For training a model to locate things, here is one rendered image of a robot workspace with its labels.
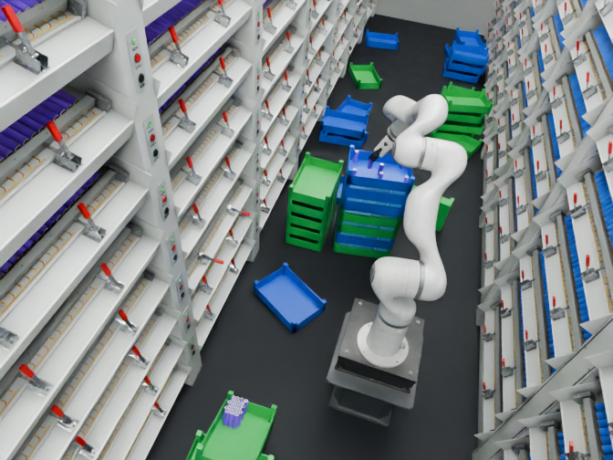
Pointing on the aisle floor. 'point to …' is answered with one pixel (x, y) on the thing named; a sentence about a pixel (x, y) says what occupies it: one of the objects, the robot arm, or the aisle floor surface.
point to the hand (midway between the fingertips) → (375, 155)
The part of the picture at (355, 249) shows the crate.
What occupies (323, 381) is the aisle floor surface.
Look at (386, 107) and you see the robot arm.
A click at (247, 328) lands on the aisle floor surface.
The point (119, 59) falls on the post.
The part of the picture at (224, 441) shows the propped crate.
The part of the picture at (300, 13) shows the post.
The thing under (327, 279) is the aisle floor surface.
